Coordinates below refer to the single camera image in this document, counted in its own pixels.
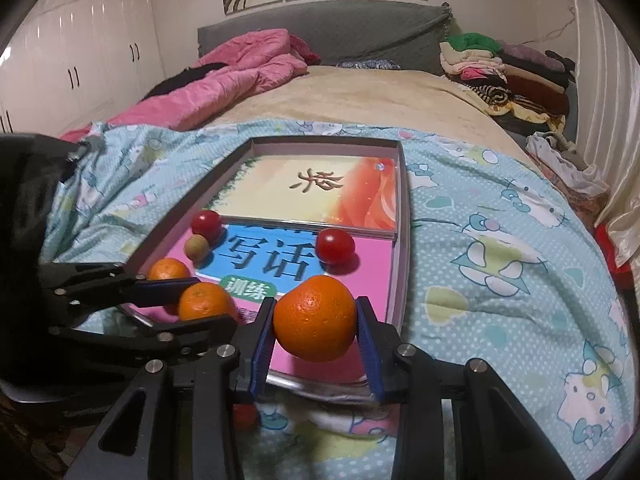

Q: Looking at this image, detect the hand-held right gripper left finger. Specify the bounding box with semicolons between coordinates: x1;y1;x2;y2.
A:
65;296;278;480

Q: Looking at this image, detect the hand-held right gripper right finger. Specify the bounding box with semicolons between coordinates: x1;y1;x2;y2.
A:
354;296;576;480

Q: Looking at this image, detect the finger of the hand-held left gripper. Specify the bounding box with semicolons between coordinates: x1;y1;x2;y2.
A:
37;260;198;321
47;312;238;361

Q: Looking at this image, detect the orange mandarin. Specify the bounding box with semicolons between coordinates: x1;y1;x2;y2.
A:
177;282;237;322
146;257;192;282
272;275;359;362

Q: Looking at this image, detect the small brown longan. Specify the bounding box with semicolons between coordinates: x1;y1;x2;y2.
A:
185;234;211;263

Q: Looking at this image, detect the red cherry tomato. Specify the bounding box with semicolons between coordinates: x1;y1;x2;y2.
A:
315;227;356;265
232;404;260;432
192;210;223;241

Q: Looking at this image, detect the grey cardboard box tray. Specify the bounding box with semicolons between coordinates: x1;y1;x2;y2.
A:
119;135;413;401

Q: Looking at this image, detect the pink workbook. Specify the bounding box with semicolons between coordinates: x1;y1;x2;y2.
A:
165;220;398;386

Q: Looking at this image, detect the yellow and orange book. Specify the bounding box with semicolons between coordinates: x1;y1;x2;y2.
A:
207;155;403;233

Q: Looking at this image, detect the blue cartoon cat blanket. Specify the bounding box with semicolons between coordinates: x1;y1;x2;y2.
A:
42;120;633;480

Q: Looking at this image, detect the white wardrobe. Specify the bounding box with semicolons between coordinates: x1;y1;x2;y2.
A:
0;0;166;136

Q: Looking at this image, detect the black garment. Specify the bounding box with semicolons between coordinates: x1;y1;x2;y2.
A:
142;62;228;101

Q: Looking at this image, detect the pink quilt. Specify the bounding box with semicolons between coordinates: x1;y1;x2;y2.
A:
59;29;308;143

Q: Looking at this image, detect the beige bed sheet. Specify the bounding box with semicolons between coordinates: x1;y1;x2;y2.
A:
207;62;528;166

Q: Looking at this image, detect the red cloth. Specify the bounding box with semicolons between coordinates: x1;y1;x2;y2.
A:
595;222;631;276

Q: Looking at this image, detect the white crumpled cloth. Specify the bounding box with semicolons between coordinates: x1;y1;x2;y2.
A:
525;131;611;211

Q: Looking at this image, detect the blue floral cloth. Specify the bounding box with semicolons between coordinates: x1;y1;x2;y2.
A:
336;59;402;71

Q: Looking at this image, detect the pile of folded clothes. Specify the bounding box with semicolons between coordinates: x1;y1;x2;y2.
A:
439;32;578;133

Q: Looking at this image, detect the grey headboard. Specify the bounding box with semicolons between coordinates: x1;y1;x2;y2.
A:
197;1;453;68

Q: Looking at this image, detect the cream curtain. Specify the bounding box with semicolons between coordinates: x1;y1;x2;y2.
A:
565;0;640;271

